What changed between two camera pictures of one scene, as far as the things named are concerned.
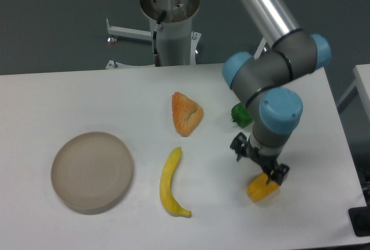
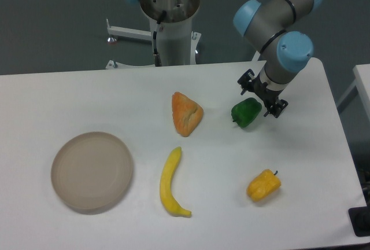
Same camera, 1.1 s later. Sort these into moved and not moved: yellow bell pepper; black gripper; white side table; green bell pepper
Moved: black gripper
Not moved: green bell pepper; yellow bell pepper; white side table
